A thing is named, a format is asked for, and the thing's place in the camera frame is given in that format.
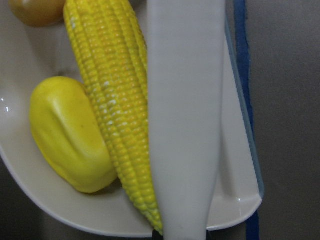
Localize beige hand brush black bristles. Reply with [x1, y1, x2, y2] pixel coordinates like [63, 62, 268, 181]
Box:
[147, 0, 226, 240]

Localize yellow toy corn cob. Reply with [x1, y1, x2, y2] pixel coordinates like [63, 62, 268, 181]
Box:
[63, 0, 163, 234]

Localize beige plastic dustpan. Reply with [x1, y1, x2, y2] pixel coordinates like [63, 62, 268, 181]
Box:
[0, 0, 264, 238]

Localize tan toy ginger root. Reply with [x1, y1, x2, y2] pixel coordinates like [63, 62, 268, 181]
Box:
[8, 0, 66, 28]

